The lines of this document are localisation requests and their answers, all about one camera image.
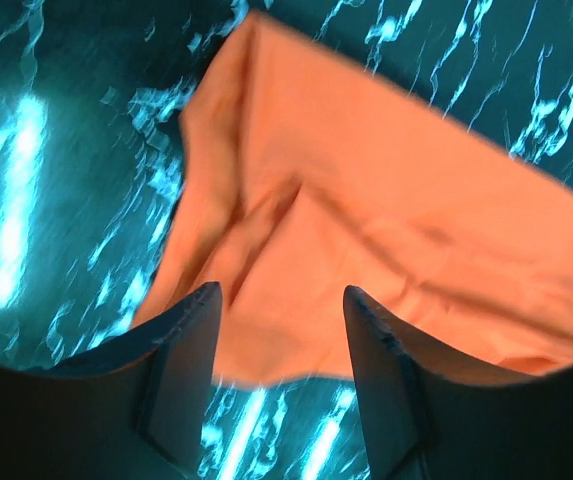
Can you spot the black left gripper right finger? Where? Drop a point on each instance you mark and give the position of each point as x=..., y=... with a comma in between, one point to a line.
x=428, y=411

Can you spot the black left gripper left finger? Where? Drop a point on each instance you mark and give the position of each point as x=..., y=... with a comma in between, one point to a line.
x=140, y=398

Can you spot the orange t shirt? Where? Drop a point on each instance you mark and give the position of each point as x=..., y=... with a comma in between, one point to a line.
x=305, y=175

